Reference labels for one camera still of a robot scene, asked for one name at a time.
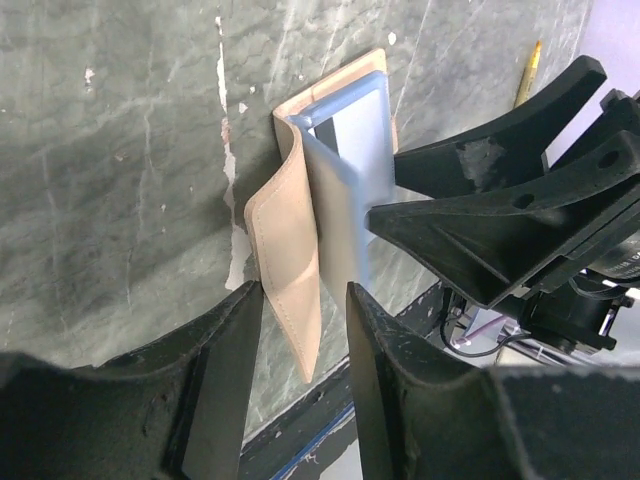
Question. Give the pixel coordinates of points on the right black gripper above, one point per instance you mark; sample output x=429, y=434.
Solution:
x=582, y=216

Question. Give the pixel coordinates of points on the beige leather card holder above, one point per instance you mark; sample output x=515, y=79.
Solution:
x=307, y=223

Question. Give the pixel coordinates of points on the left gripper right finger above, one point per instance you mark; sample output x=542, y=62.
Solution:
x=574, y=422

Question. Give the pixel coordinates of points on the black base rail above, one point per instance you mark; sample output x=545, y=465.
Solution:
x=325, y=400

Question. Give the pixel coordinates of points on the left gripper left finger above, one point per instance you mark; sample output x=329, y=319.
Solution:
x=174, y=408

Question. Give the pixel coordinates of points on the yellow crayon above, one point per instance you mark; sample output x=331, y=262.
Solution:
x=528, y=76

